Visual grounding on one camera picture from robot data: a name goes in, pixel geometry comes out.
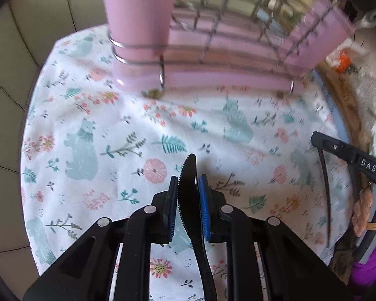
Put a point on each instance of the wide pink utensil cup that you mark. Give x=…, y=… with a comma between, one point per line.
x=319, y=37

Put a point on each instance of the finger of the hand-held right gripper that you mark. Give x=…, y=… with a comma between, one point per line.
x=332, y=145

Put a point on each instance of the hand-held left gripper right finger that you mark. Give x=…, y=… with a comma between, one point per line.
x=204, y=207

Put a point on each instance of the white and orange plastic bag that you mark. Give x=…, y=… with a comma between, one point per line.
x=344, y=62

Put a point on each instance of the round pink utensil cup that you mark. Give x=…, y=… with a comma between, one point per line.
x=138, y=22

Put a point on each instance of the pink rack drip tray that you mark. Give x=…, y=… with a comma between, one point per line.
x=222, y=80

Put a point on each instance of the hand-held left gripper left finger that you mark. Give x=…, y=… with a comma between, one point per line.
x=173, y=207

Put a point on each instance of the person's right hand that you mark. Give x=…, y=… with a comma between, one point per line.
x=362, y=213

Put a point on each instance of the floral printed cloth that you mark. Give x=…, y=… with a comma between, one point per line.
x=97, y=116

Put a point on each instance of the white plastic rack hook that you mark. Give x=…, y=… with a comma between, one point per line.
x=368, y=18

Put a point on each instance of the black plastic knife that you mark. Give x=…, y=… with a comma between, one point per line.
x=188, y=194

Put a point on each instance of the thin black chopstick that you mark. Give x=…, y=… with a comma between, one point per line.
x=326, y=194

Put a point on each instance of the person's right forearm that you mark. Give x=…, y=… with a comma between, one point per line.
x=371, y=272

